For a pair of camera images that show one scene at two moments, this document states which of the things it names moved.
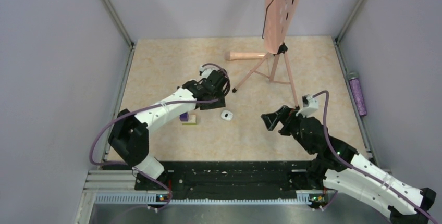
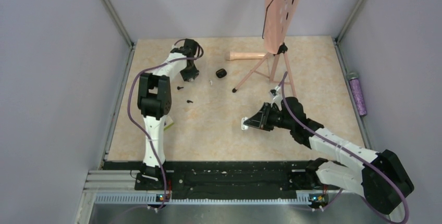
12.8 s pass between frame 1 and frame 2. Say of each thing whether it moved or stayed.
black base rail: stayed
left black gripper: moved
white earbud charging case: moved
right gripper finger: moved
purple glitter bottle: stayed
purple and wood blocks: moved
